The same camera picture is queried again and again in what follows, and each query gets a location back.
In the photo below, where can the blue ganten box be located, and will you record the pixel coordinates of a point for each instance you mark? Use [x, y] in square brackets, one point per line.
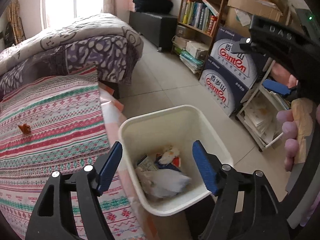
[246, 67]
[228, 91]

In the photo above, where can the upper blue Ganten box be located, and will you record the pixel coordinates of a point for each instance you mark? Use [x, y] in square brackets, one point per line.
[246, 67]

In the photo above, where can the white tissue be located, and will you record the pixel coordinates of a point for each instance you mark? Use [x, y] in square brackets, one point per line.
[169, 155]

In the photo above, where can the white wire rack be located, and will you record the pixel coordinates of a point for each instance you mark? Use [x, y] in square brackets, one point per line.
[258, 113]

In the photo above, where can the pale blue crumpled tissue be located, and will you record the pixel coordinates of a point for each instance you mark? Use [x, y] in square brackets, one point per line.
[162, 183]

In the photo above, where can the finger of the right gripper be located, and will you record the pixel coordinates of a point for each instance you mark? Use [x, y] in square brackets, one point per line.
[276, 87]

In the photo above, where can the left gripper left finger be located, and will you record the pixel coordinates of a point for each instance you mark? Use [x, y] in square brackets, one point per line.
[53, 214]

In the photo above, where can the striped patterned table cloth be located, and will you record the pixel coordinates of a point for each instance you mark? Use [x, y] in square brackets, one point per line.
[67, 133]

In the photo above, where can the wooden bookshelf with books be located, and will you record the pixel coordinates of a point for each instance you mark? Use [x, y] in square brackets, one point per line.
[197, 25]

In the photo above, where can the right hand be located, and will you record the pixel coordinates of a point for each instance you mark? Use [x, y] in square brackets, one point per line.
[289, 126]

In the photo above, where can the orange peel scrap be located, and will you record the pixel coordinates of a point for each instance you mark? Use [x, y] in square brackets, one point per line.
[25, 128]

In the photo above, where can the blue tissue pack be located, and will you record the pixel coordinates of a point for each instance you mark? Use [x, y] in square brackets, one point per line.
[169, 166]

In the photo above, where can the white plastic trash bin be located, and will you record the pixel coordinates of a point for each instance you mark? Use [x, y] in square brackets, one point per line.
[157, 150]

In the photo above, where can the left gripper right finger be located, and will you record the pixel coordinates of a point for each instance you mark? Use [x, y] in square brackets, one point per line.
[246, 206]

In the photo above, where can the purple patterned bed sheet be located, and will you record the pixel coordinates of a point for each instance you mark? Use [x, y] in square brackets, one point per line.
[114, 57]

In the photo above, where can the black storage bench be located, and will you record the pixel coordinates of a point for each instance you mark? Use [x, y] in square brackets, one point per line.
[159, 29]

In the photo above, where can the lower blue Ganten box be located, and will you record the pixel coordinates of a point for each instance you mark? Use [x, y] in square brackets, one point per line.
[228, 91]

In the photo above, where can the brown cardboard box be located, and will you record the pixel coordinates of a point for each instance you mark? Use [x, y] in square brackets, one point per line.
[240, 13]

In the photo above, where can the white grey quilt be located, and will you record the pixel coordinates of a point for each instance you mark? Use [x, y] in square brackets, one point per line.
[78, 29]

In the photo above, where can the dark folded clothes pile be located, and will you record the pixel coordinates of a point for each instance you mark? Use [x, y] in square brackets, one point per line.
[156, 6]

